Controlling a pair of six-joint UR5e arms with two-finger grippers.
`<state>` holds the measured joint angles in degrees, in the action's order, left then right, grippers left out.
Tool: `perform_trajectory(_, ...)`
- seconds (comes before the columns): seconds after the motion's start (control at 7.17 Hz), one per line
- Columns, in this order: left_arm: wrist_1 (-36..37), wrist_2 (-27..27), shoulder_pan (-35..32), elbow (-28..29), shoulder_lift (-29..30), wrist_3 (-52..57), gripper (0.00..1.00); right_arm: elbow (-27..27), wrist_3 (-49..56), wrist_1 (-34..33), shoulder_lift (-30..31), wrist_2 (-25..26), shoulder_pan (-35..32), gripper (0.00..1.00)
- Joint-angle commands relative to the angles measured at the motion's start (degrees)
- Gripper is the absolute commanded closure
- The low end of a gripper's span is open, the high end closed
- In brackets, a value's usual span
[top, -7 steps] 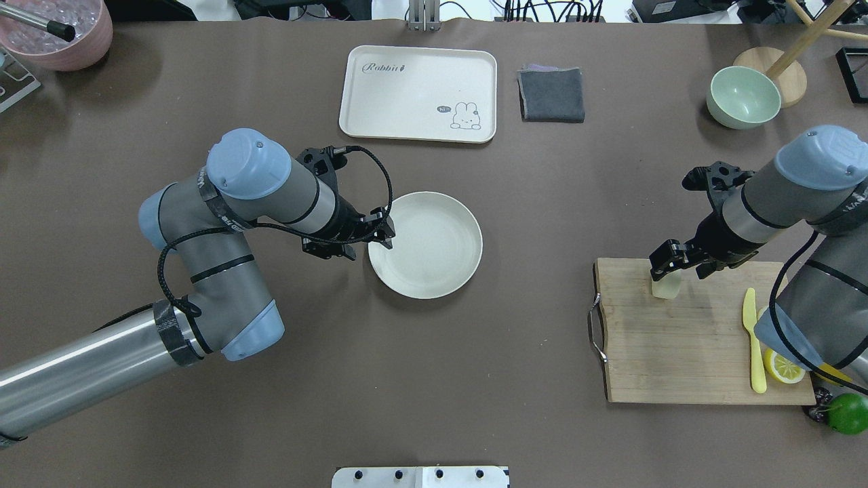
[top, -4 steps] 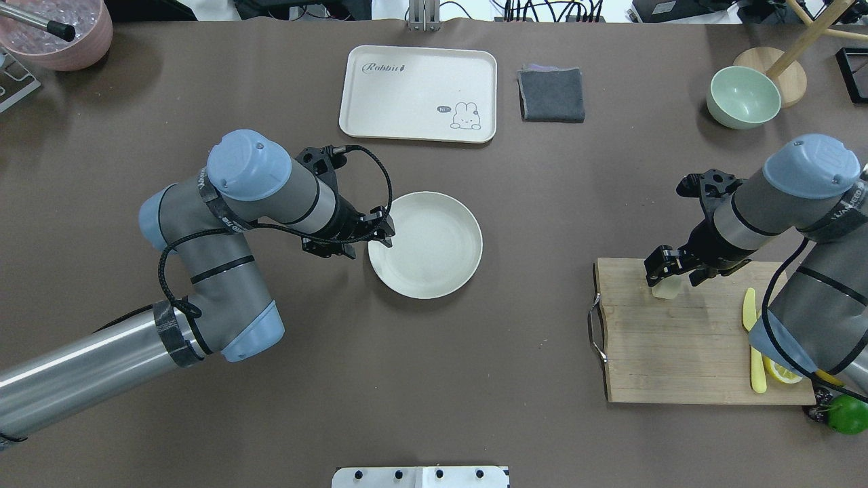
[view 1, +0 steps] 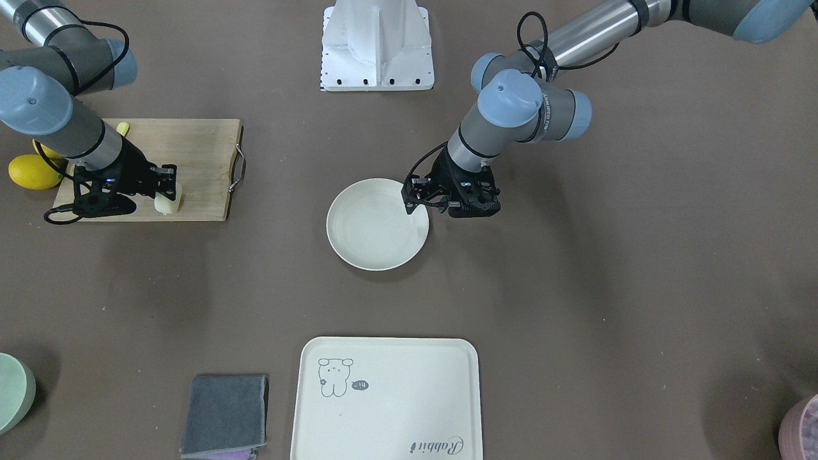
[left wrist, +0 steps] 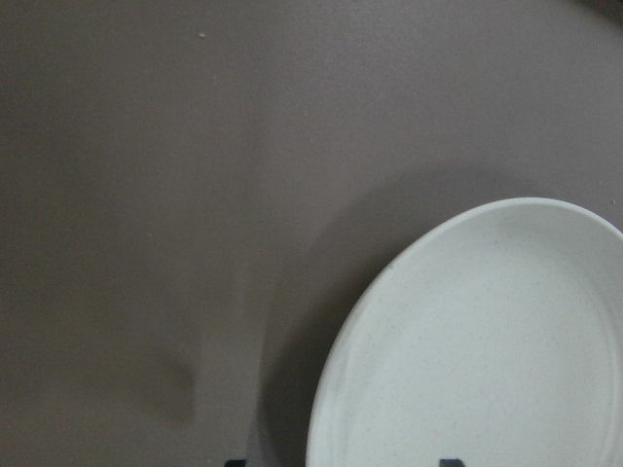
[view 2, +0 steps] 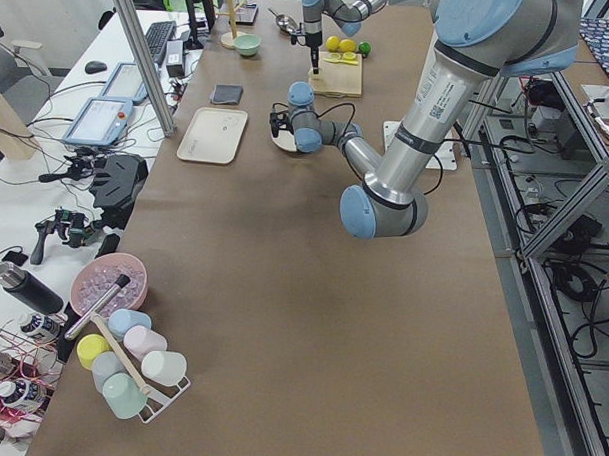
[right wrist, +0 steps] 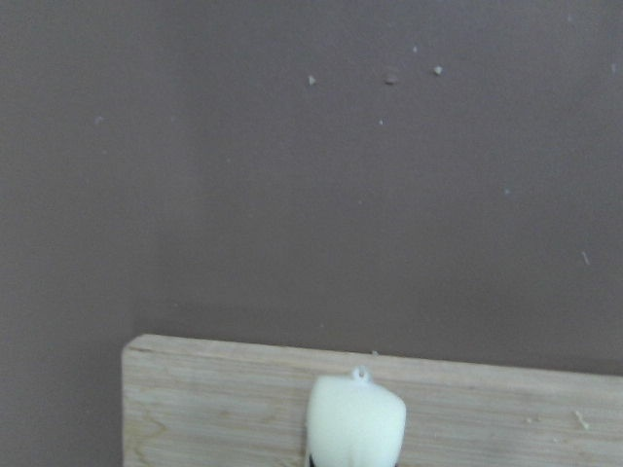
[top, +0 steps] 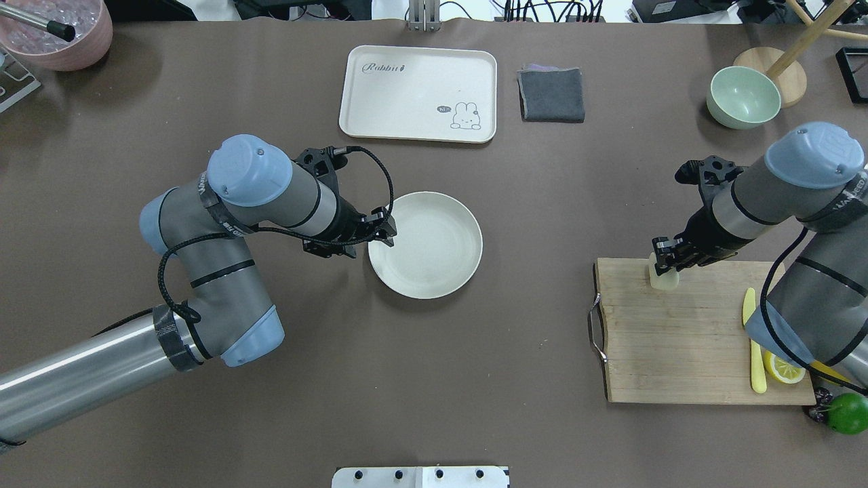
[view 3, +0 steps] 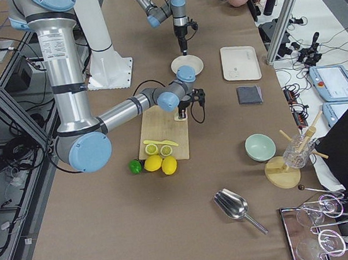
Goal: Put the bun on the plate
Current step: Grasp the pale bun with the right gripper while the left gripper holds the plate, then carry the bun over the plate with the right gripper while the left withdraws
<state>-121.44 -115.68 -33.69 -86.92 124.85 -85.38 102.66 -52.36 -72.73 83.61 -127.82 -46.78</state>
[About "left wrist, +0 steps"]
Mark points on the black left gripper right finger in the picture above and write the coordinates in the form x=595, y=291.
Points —
x=451, y=462

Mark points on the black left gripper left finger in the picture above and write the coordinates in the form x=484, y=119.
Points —
x=235, y=463

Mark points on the round cream plate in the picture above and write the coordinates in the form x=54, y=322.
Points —
x=495, y=338

